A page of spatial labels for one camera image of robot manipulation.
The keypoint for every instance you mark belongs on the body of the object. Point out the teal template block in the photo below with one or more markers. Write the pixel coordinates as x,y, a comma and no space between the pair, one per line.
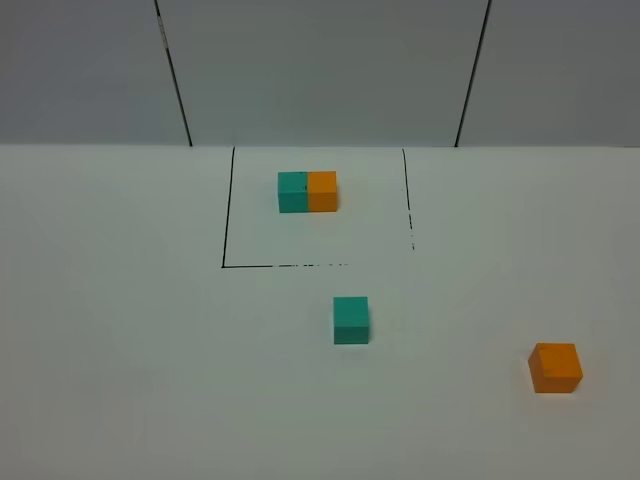
293,192

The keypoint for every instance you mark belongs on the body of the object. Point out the orange template block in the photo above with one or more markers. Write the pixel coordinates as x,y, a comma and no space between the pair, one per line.
322,191

